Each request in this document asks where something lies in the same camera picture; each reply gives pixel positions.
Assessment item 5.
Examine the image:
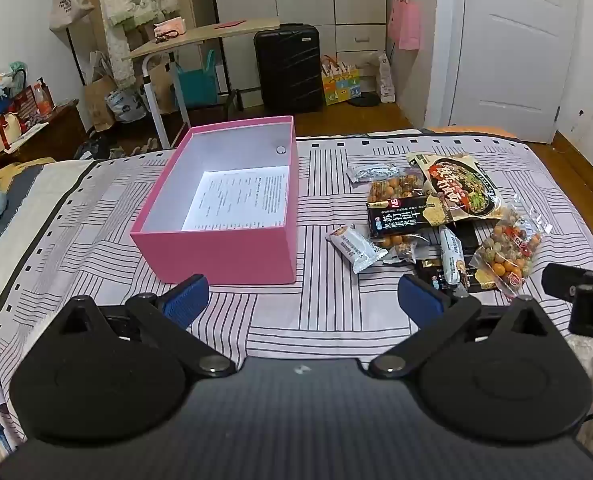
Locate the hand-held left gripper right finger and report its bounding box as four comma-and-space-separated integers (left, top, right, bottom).
369, 274, 557, 380

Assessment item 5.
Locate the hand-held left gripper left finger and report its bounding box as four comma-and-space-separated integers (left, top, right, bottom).
51, 274, 237, 378

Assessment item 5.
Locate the dark cracker packet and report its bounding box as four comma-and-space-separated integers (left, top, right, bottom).
413, 255, 497, 293
366, 195, 452, 238

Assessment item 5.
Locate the pink cardboard box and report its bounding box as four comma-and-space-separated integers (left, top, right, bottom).
130, 115, 298, 286

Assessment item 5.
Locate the white snack bar packet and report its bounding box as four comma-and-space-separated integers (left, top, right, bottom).
437, 225, 469, 286
325, 224, 388, 275

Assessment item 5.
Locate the clear bag of coated nuts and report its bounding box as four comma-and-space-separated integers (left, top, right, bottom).
469, 197, 552, 293
369, 165, 429, 201
376, 232, 429, 264

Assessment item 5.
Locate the noodle packet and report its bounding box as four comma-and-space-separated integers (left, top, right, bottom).
407, 151, 506, 222

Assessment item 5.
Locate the grey snack packet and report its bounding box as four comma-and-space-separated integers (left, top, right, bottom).
346, 162, 402, 186

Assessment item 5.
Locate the printed paper sheet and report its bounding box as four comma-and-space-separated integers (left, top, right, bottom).
181, 166, 291, 232

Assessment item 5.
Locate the black plastic bag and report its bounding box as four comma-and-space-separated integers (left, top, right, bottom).
74, 130, 112, 161

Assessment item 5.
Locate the white printed plastic bag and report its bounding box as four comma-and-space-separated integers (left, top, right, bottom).
106, 87, 147, 123

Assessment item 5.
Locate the brown wooden nightstand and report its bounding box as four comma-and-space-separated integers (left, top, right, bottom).
6, 102, 87, 161

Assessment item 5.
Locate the yellow pillow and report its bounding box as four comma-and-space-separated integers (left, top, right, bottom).
0, 157, 57, 181

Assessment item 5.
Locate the brown paper bag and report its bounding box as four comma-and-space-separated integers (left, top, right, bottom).
149, 60, 177, 111
84, 75, 120, 133

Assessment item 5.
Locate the teal bag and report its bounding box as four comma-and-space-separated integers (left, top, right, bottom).
175, 50, 220, 108

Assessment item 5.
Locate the white door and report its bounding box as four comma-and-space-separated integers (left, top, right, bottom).
449, 0, 582, 143

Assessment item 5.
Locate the colourful gift bag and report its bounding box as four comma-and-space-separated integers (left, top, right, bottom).
321, 55, 362, 106

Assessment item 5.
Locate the orange bottle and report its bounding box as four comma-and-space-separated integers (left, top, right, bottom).
31, 82, 54, 116

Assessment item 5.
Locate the cream gift bag red ribbon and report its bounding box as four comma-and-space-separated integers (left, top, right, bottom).
0, 112, 27, 156

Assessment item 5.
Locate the black suitcase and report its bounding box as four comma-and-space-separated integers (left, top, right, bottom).
254, 23, 324, 113

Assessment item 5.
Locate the wooden side table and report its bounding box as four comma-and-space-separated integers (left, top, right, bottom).
129, 17, 282, 148

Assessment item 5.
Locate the pink tissue box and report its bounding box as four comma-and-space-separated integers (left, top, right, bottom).
154, 17, 187, 41

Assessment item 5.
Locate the pink hanging bag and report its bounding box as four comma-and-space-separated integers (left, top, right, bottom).
387, 0, 421, 51

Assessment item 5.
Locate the cream tote bag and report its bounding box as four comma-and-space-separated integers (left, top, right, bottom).
49, 0, 94, 31

